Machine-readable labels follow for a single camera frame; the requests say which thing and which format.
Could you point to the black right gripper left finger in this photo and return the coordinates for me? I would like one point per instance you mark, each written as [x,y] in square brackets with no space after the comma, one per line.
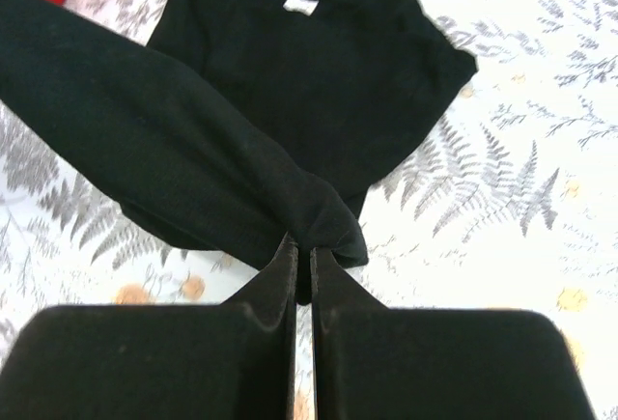
[233,360]

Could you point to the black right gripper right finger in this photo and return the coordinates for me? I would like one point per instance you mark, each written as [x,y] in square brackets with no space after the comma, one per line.
[376,362]

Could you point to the black t shirt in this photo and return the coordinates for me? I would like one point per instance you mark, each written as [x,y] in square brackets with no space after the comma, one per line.
[240,121]

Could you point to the floral table mat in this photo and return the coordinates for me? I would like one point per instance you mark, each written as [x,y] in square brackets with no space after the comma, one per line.
[511,202]

